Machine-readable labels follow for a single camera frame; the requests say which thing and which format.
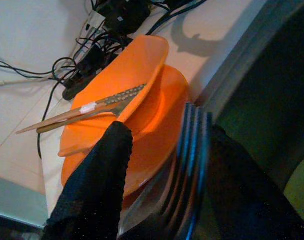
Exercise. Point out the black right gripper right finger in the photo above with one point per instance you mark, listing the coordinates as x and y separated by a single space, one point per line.
229 195

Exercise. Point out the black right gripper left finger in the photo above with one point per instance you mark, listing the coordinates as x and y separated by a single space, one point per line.
91 195

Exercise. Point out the orange plastic plate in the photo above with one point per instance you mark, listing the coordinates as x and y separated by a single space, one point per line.
156 140

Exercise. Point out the orange plastic bowl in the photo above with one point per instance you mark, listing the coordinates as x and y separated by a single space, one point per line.
116 75

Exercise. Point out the green sink item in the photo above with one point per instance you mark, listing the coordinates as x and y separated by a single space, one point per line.
300 190

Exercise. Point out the black power strip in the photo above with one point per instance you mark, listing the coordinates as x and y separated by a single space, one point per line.
74 91

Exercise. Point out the stainless steel sink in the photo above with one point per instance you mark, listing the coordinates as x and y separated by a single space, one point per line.
267 75

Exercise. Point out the white plug adapter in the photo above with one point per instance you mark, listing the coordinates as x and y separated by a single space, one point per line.
95 20

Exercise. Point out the black plug adapter stack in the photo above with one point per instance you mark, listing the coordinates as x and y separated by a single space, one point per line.
126 15

